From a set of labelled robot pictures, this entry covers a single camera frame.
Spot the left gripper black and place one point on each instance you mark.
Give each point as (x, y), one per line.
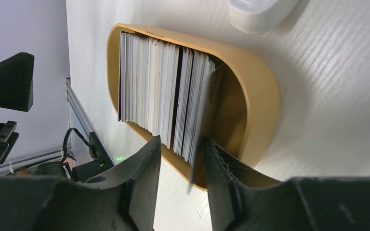
(16, 93)

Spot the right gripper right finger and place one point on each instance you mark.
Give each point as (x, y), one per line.
(242, 199)

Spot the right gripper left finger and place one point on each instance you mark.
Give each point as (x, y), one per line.
(123, 198)

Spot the yellow oval card tray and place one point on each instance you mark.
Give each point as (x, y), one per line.
(249, 99)

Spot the dark credit card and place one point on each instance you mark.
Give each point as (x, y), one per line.
(207, 127)

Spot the stack of credit cards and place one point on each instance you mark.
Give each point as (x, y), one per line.
(164, 88)

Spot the white clothes rack frame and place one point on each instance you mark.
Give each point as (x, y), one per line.
(258, 16)

